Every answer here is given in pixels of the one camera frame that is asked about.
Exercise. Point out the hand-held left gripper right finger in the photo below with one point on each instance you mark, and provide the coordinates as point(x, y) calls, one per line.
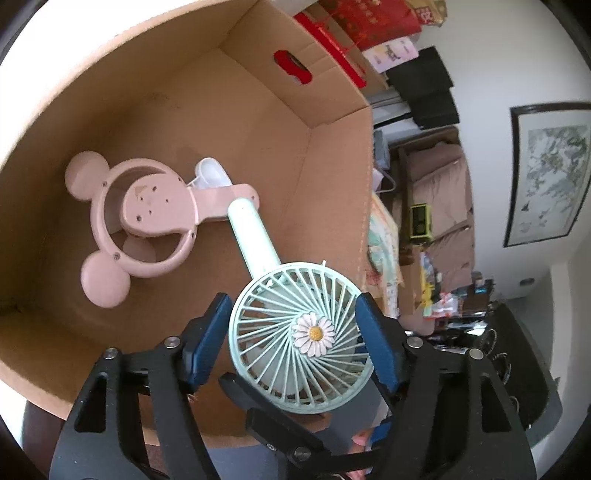
point(376, 341)

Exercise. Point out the pink mouse-ear handheld fan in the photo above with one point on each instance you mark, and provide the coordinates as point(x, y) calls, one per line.
point(152, 207)

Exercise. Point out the red gold gift box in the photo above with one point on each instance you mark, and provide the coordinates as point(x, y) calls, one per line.
point(429, 11)

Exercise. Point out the blue grey cloth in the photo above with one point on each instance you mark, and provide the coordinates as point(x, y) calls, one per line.
point(379, 150)

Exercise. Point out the green black radio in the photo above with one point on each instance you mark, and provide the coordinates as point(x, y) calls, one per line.
point(422, 221)

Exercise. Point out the white pink carton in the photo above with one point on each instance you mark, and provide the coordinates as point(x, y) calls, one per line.
point(392, 53)

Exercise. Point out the mint green daisy handheld fan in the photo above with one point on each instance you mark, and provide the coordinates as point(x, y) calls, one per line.
point(277, 323)

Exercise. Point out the black box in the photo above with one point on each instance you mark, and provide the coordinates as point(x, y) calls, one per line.
point(436, 110)
point(420, 71)

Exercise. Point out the large cardboard box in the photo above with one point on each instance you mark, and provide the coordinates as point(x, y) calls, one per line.
point(184, 92)

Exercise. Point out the framed ink painting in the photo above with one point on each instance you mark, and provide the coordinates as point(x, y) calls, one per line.
point(549, 175)

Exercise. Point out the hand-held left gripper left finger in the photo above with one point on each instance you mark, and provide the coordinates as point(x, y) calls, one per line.
point(207, 341)

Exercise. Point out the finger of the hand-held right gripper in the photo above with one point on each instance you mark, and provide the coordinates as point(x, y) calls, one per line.
point(277, 429)

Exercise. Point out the white clothes hanger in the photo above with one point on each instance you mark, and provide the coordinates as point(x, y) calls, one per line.
point(385, 184)

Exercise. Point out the yellow plaid cloth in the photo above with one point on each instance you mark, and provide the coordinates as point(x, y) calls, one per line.
point(383, 244)

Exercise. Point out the white plastic piece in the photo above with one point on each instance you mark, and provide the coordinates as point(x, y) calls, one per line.
point(212, 173)

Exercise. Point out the small cardboard box with papers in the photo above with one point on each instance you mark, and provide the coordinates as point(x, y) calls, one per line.
point(413, 286)

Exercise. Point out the red chocolate gift box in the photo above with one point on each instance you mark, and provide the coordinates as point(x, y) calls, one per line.
point(332, 46)

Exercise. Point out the dark red gift box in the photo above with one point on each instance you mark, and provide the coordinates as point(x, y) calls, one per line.
point(369, 18)

